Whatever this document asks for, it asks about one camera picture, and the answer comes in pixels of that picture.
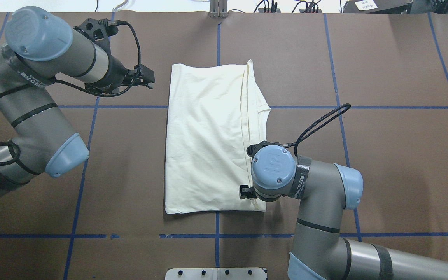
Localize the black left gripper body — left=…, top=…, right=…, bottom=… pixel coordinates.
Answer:
left=73, top=18, right=144, bottom=96

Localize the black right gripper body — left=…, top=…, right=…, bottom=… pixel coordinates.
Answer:
left=247, top=141, right=289, bottom=157

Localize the cream long-sleeve cat shirt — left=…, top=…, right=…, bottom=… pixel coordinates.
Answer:
left=165, top=60, right=271, bottom=215

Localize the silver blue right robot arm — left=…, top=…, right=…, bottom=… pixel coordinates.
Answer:
left=240, top=141, right=448, bottom=280

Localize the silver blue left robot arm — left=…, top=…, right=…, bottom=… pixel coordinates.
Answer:
left=0, top=6, right=155, bottom=197

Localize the far black orange connector box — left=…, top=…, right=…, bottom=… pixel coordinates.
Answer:
left=254, top=0, right=280, bottom=14

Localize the black orange connector box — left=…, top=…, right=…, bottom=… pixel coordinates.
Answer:
left=254, top=0, right=280, bottom=14
left=291, top=0, right=322, bottom=14

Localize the near black orange connector box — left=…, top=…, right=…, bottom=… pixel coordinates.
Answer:
left=291, top=0, right=322, bottom=14

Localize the dark box with white label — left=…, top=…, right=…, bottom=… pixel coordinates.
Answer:
left=342, top=0, right=413, bottom=14

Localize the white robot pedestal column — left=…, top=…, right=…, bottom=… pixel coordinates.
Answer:
left=165, top=267, right=268, bottom=280

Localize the aluminium frame post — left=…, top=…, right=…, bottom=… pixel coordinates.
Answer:
left=208, top=0, right=229, bottom=18

